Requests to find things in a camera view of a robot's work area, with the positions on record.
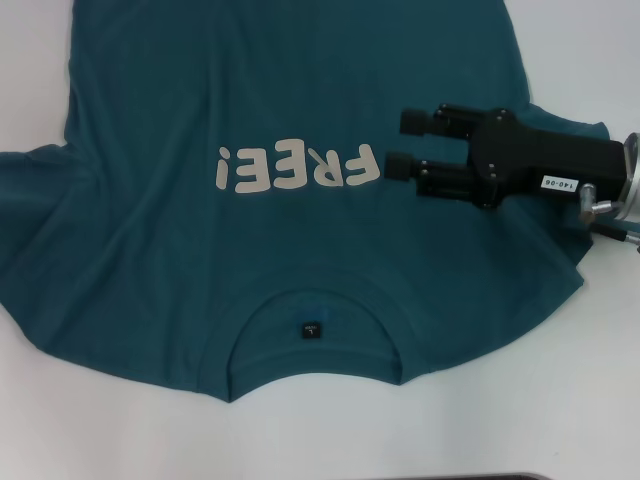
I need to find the blue FREE print t-shirt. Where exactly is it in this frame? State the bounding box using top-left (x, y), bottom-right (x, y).
top-left (0, 0), bottom-right (612, 405)

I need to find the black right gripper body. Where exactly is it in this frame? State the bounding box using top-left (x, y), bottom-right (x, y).
top-left (468, 106), bottom-right (630, 210)

